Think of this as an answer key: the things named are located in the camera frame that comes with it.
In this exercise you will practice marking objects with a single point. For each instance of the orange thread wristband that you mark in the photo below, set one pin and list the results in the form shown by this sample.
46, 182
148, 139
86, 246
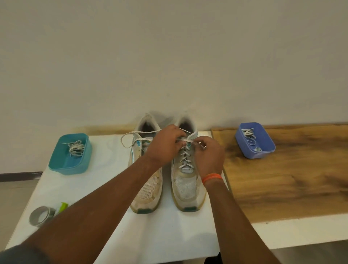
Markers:
212, 178

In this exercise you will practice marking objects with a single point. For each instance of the grey tape roll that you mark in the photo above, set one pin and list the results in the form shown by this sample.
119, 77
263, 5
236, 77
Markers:
34, 217

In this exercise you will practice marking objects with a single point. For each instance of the person's left forearm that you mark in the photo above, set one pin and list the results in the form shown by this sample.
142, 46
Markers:
95, 209

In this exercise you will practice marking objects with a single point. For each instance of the green utility cutter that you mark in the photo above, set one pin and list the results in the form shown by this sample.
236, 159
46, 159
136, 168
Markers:
63, 207

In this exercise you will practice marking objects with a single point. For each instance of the teal plastic container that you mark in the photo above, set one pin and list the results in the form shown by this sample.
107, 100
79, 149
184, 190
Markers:
62, 166

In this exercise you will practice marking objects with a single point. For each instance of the black trousers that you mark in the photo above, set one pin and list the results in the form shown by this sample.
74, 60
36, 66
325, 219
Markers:
217, 259

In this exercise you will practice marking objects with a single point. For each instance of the person's right forearm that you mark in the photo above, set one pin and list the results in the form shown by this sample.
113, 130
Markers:
236, 228

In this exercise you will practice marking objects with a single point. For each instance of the blue plastic container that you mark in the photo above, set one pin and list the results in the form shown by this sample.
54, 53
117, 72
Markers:
267, 147

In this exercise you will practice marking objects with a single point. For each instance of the person's left hand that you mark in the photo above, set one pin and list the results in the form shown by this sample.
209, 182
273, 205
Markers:
164, 147

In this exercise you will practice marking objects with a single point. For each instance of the worn white sneaker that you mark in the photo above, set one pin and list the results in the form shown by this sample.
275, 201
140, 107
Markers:
187, 193
148, 195

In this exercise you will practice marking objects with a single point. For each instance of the person's right hand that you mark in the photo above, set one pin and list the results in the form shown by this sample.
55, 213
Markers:
212, 160

